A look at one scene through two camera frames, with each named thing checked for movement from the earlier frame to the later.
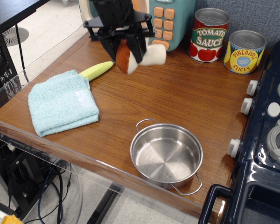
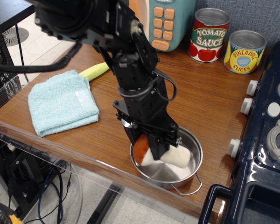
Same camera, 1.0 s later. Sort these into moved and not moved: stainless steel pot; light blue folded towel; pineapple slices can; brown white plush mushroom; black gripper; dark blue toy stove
Moved: black gripper; brown white plush mushroom
Not moved: pineapple slices can; dark blue toy stove; stainless steel pot; light blue folded towel
